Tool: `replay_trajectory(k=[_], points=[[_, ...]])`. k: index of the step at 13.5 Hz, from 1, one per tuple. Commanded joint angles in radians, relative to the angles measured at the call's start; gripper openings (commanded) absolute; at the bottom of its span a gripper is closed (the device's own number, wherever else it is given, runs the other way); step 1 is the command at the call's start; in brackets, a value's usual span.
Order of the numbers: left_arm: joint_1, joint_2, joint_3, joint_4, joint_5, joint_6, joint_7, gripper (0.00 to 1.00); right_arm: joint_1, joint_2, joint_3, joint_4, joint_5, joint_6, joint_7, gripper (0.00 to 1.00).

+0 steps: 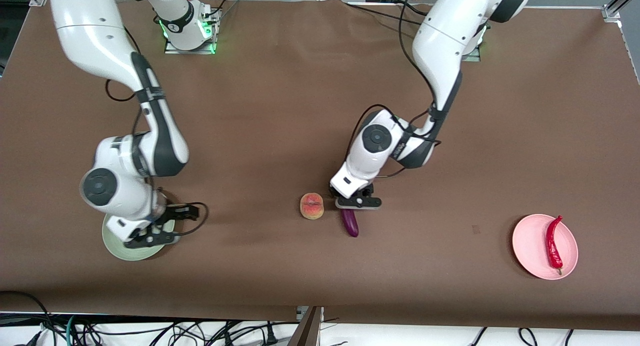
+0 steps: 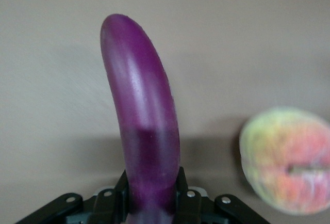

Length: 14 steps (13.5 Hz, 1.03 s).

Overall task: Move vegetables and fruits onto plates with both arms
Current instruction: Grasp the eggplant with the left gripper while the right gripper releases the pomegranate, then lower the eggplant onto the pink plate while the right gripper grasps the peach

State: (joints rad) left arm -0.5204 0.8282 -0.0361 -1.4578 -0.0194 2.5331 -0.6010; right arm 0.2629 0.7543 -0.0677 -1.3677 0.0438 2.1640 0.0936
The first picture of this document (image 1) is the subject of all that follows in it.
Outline pale green round plate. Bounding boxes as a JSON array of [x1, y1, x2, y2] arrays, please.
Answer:
[[101, 213, 177, 261]]

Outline red chili pepper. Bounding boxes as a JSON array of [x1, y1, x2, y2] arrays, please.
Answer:
[[546, 215, 564, 276]]

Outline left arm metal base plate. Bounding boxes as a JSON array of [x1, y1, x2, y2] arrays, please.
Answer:
[[462, 26, 482, 63]]

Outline black looping floor cable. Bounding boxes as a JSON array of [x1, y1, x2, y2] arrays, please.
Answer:
[[0, 290, 57, 346]]

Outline aluminium frame corner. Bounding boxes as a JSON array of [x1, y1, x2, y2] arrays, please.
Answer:
[[601, 0, 640, 23]]

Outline aluminium post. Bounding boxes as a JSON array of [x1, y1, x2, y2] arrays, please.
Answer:
[[287, 306, 325, 346]]

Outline pink round plate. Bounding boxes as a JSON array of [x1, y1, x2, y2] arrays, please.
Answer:
[[511, 213, 579, 281]]

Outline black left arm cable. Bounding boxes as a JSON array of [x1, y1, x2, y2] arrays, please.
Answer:
[[347, 1, 443, 179]]

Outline yellow pink peach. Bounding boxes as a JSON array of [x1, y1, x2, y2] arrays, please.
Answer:
[[299, 193, 325, 221]]

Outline brown table cover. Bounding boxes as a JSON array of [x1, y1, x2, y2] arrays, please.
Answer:
[[0, 0, 640, 332]]

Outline black cable across table cover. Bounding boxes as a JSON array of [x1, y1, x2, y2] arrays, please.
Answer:
[[345, 0, 426, 27]]

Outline purple eggplant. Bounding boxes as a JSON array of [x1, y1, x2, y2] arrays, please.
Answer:
[[341, 209, 360, 238]]

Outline black base wire bundle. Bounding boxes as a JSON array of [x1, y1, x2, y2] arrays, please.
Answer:
[[190, 0, 240, 24]]

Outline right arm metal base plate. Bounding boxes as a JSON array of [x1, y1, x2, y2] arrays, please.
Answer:
[[164, 6, 217, 55]]

